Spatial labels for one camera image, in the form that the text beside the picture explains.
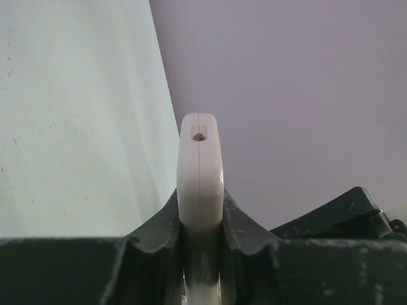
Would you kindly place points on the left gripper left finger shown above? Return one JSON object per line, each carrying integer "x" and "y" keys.
{"x": 151, "y": 271}

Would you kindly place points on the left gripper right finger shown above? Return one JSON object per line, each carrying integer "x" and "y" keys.
{"x": 247, "y": 273}

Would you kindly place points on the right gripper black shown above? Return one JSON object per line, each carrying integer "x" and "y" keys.
{"x": 353, "y": 215}

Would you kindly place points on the white remote control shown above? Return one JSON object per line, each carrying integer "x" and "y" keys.
{"x": 200, "y": 196}

